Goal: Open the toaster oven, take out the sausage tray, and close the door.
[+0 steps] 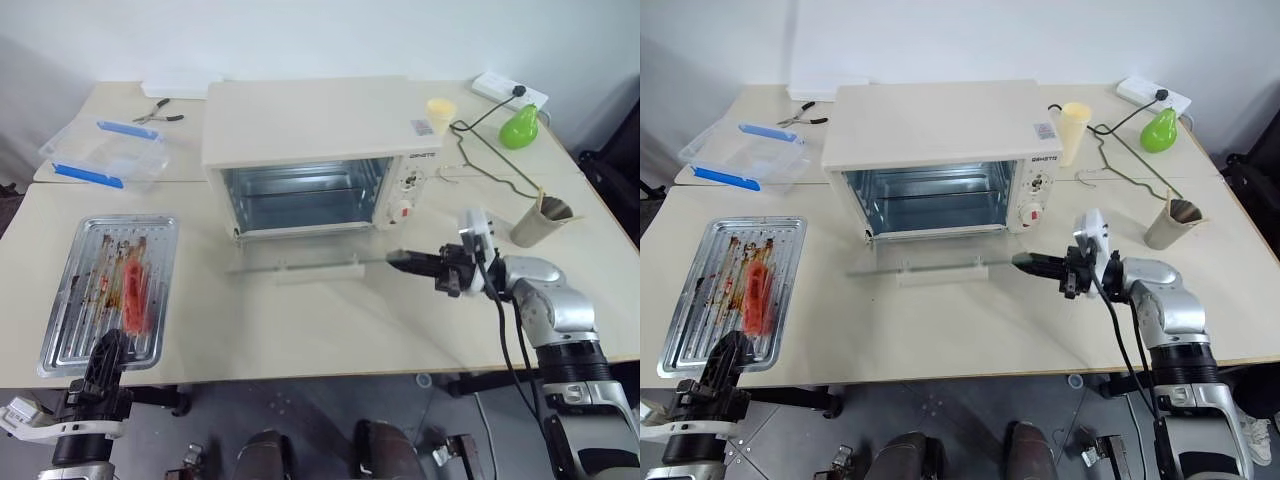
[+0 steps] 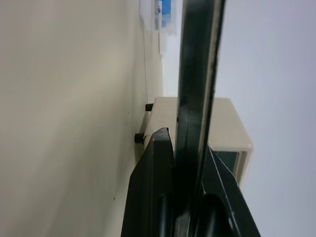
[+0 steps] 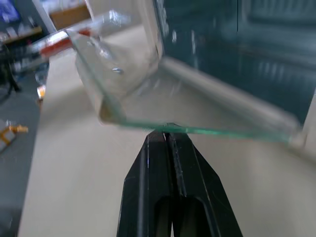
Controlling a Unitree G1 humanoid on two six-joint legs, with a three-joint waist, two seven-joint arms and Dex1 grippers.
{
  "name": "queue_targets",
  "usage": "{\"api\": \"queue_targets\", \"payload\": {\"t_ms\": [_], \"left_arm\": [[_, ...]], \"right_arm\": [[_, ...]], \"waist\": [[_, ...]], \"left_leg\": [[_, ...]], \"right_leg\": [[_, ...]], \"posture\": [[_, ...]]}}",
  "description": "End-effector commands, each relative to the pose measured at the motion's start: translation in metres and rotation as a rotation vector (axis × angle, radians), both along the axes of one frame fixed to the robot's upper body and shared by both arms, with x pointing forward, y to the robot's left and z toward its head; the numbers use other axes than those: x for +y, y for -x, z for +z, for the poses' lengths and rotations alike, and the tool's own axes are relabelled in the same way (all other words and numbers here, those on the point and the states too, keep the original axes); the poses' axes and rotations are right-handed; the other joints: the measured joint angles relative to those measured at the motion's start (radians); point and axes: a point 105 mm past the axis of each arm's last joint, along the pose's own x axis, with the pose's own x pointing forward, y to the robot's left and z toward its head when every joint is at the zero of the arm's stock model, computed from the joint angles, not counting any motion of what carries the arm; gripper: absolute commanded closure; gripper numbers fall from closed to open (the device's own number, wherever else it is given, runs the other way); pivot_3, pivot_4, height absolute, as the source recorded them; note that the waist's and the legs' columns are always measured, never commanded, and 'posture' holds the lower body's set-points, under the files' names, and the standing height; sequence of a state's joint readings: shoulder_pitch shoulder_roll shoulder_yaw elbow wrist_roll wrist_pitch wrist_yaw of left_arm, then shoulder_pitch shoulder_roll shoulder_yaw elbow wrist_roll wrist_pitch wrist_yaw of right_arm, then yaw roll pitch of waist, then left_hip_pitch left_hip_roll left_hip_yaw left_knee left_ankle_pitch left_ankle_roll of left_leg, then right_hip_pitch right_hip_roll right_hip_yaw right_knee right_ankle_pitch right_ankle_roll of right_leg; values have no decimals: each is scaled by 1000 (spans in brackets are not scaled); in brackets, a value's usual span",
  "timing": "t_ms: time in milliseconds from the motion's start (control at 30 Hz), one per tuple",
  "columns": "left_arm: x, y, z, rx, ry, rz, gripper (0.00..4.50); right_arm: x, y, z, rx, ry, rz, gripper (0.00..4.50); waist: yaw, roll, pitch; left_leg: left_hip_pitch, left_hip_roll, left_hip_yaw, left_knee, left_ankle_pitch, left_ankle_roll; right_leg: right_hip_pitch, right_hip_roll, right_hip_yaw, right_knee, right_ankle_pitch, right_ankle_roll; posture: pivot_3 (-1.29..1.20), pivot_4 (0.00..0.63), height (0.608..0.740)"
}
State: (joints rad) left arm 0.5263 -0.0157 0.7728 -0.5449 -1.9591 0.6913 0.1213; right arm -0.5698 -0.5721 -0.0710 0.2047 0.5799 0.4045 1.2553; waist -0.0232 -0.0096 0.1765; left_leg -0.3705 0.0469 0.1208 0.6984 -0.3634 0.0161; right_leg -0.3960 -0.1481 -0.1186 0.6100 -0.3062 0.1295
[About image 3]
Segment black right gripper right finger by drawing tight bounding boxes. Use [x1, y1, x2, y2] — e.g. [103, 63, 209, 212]
[165, 132, 244, 237]

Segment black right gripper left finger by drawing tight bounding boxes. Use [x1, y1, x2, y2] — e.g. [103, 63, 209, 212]
[117, 130, 183, 237]

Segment small orange object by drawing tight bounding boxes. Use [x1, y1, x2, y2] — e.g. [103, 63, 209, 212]
[36, 84, 47, 101]

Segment clear glass container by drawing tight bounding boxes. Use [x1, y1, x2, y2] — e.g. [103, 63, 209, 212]
[64, 9, 306, 152]

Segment silver and red bar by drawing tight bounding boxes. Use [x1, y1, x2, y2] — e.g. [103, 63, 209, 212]
[28, 26, 96, 59]

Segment cluttered wooden desk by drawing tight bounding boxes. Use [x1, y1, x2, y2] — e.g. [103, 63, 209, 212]
[0, 14, 43, 45]

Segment yellow metal bracket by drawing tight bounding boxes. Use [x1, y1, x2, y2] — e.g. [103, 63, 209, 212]
[0, 119, 29, 155]

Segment brown cardboard box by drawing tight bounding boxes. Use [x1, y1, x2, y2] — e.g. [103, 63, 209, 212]
[48, 4, 92, 30]

